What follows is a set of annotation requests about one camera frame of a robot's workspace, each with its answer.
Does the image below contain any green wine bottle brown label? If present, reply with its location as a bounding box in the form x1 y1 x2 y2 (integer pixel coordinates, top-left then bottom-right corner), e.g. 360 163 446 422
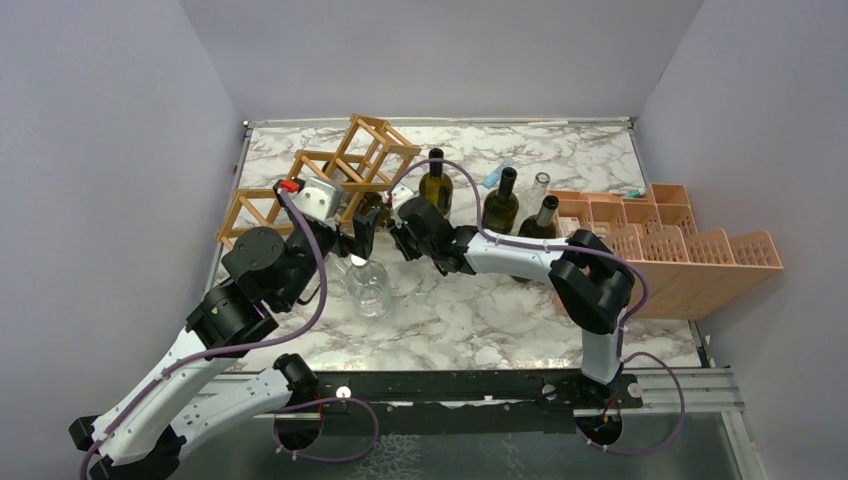
321 162 391 231

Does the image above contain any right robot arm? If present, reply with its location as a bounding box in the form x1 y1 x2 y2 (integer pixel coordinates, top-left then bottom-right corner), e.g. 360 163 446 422
389 195 635 407

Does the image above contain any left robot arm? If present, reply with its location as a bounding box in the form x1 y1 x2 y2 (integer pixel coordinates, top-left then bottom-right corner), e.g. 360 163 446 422
69 208 377 479

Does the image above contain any green wine bottle black neck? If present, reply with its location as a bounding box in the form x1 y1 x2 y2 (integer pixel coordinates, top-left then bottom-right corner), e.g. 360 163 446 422
418 148 454 219

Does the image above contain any clear round glass bottle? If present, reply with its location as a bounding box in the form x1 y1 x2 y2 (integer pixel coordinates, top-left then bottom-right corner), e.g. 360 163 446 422
343 255 393 320

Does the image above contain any wooden wine rack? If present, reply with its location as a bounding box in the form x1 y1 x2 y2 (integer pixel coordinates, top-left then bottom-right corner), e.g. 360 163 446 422
215 113 423 252

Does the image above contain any green wine bottle black top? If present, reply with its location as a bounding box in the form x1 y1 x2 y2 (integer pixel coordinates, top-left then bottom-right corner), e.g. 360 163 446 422
482 167 519 235

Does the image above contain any clear slim glass bottle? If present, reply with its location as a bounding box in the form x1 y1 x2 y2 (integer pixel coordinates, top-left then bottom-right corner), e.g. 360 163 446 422
520 172 550 221

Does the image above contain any green wine bottle silver neck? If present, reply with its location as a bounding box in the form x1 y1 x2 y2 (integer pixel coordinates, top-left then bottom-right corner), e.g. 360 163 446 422
518 194 559 239

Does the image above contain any orange plastic crate rack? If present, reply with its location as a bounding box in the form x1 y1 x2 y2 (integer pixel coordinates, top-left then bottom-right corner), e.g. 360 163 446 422
554 184 783 321

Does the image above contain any blue highlighter pen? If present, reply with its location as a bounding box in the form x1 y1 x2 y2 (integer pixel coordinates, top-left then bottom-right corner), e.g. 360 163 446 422
482 158 514 189

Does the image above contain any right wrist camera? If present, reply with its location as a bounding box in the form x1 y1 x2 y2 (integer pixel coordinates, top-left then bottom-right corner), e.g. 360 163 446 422
387 183 417 209

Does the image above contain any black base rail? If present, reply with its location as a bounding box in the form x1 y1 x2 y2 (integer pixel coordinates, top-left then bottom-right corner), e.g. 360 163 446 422
273 368 643 441

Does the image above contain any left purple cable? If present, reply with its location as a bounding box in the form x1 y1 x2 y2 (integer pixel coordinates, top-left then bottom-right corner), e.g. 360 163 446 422
79 185 380 480

